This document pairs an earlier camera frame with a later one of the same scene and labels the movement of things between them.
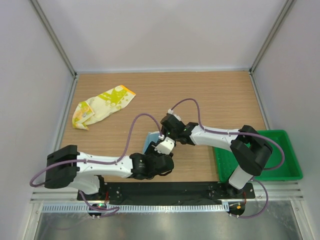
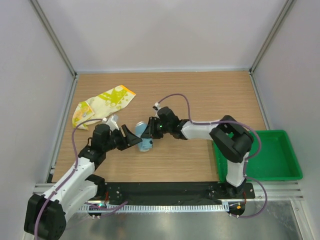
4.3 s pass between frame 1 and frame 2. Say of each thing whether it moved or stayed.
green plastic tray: stayed
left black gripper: moved
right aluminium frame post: stayed
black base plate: stayed
